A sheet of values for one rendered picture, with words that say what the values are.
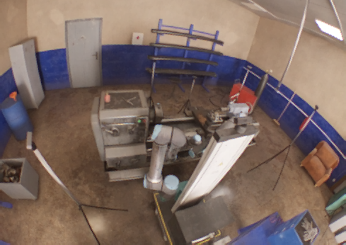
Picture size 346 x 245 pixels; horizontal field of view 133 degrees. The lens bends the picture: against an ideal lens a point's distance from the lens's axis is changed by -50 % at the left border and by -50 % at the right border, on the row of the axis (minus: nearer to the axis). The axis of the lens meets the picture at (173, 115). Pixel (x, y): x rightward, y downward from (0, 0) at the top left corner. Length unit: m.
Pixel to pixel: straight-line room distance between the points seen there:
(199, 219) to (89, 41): 4.60
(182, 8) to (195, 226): 4.92
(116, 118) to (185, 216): 1.20
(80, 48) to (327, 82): 7.21
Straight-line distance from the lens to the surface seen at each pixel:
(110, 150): 1.88
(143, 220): 2.33
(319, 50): 5.41
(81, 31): 4.61
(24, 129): 3.84
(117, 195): 2.46
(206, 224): 1.58
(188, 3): 4.92
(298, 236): 1.67
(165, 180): 1.46
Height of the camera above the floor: 2.28
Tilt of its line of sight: 37 degrees down
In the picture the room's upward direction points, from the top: 13 degrees clockwise
